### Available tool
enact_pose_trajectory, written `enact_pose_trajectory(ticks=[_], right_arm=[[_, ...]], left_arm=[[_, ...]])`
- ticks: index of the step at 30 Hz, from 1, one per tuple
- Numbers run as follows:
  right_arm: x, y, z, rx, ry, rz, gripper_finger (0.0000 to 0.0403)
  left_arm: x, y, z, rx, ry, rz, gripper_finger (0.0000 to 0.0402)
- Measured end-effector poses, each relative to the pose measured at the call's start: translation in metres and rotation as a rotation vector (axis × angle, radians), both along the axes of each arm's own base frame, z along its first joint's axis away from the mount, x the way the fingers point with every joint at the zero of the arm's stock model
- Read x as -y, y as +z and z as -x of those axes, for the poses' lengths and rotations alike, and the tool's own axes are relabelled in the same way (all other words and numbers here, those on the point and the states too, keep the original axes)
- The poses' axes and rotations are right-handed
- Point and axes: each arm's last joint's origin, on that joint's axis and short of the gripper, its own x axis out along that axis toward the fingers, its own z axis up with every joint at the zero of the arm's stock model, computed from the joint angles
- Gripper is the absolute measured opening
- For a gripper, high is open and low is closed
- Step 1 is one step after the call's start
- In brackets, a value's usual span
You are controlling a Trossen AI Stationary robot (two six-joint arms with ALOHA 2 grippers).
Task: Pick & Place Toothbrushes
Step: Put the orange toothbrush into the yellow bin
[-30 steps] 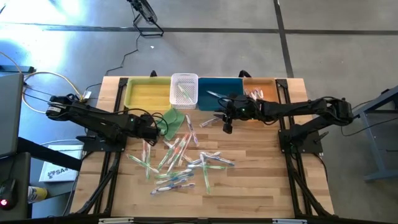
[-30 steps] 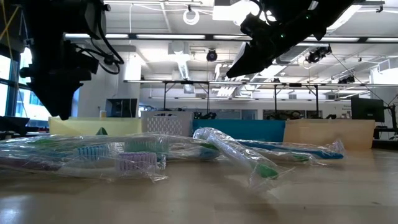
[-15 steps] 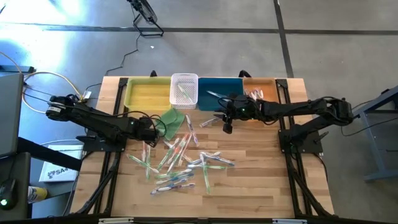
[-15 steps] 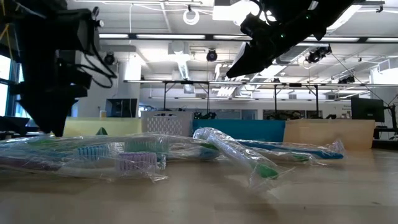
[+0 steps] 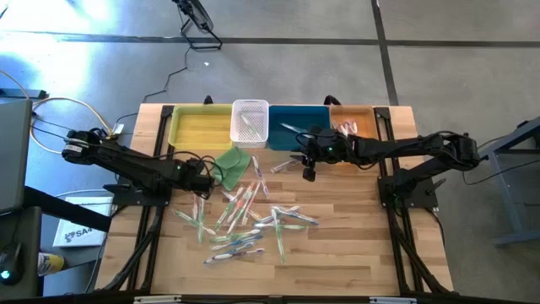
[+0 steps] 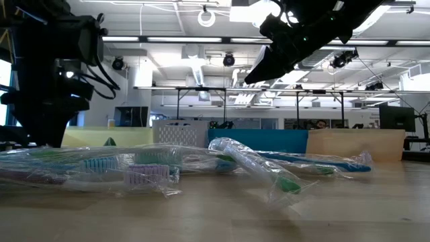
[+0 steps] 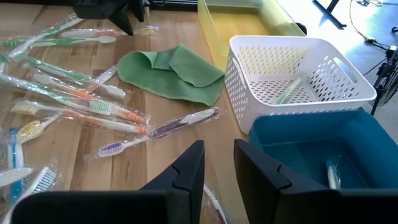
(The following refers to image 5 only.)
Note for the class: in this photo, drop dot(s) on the white perforated plastic basket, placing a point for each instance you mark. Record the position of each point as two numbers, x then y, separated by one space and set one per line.
253 105

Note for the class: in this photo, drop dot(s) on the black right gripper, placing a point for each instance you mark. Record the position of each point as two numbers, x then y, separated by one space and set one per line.
333 145

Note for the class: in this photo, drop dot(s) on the silver metal bracket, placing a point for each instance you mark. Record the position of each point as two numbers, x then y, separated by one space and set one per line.
156 299
392 300

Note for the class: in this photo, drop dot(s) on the yellow white can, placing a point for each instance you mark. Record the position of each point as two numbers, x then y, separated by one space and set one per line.
50 264

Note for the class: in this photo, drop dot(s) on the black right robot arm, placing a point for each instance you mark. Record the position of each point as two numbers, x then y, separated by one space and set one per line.
401 148

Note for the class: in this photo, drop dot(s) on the white printed box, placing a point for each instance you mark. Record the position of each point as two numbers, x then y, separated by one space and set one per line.
80 236

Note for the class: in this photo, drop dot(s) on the blue toothbrush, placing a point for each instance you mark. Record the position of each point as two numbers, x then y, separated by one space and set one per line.
266 219
236 243
295 128
299 216

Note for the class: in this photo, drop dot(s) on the white tag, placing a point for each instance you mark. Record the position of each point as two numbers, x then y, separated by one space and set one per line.
118 128

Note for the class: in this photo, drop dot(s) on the orange plastic tray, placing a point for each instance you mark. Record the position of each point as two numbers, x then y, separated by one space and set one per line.
363 116

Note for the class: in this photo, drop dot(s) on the black floor fan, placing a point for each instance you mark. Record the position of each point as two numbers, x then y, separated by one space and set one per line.
196 12

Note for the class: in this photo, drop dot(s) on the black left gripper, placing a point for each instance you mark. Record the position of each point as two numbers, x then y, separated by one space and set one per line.
196 177

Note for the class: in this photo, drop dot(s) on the yellow plastic tray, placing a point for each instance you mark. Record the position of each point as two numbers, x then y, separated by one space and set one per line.
198 126

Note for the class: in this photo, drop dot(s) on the black device green light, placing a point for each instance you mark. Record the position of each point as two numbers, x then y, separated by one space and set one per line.
8 266

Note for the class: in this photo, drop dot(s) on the black flat bar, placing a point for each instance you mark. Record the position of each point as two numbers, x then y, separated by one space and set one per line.
21 93

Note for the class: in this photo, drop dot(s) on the green cloth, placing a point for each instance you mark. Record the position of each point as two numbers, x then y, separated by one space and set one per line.
230 169

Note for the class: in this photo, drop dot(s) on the black diagonal bar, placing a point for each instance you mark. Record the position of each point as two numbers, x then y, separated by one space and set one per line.
63 209

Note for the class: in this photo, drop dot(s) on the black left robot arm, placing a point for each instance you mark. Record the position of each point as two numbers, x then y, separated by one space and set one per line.
126 164

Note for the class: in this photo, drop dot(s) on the black aluminium table frame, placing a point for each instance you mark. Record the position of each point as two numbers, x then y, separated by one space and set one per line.
381 113
166 110

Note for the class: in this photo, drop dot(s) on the blue plastic tray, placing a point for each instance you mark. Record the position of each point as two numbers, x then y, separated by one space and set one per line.
278 141

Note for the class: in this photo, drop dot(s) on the grey metal table frame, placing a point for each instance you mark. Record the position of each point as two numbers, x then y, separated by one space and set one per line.
504 190

